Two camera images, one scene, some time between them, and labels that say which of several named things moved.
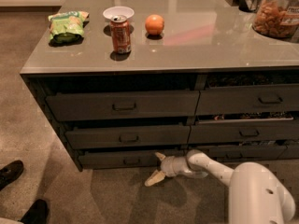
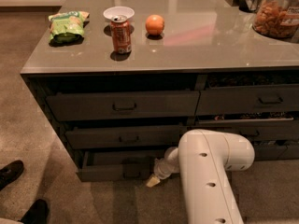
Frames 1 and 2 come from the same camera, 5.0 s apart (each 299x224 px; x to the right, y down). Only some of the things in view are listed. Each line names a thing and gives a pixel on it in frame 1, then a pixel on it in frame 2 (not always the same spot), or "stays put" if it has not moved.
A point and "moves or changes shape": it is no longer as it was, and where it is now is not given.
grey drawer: (105, 105) stays put
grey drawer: (248, 99) stays put
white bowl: (119, 10) stays put
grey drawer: (120, 161) moves or changes shape
